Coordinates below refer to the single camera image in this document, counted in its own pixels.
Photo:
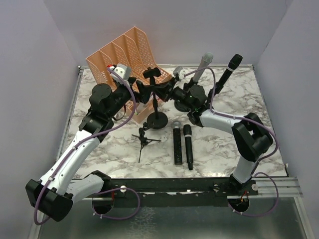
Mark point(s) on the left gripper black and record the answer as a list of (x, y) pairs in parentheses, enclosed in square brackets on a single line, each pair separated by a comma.
[(133, 84)]

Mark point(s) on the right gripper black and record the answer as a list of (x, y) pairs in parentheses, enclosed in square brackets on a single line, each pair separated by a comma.
[(168, 87)]

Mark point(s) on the black microphone stand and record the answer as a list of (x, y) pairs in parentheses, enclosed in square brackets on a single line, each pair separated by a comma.
[(214, 92), (156, 120), (182, 105)]

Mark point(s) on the black microphone grey band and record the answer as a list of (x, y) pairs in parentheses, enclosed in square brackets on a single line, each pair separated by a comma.
[(232, 66)]

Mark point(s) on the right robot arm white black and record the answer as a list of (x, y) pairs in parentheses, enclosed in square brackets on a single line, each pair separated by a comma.
[(251, 136)]

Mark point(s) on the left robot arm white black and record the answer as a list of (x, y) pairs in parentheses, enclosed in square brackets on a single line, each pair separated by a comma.
[(53, 195)]

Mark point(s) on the small black tripod stand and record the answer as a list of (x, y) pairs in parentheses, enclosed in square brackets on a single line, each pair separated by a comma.
[(144, 141)]

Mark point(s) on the peach plastic file organizer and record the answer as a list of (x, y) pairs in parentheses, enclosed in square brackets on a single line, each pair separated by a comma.
[(131, 49)]

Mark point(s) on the black microphone silver grille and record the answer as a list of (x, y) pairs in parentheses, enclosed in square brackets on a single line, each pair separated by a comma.
[(177, 142)]

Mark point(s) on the black microphone white band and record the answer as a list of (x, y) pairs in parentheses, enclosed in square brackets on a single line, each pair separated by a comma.
[(187, 132)]

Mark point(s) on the black mounting base bar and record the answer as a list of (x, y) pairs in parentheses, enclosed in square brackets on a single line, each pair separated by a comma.
[(184, 192)]

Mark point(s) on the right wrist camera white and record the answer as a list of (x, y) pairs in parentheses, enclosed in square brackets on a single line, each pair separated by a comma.
[(179, 72)]

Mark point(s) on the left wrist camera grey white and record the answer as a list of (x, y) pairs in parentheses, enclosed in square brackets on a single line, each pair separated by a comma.
[(122, 70)]

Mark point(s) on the aluminium frame rail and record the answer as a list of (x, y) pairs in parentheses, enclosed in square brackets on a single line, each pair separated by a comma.
[(35, 229)]

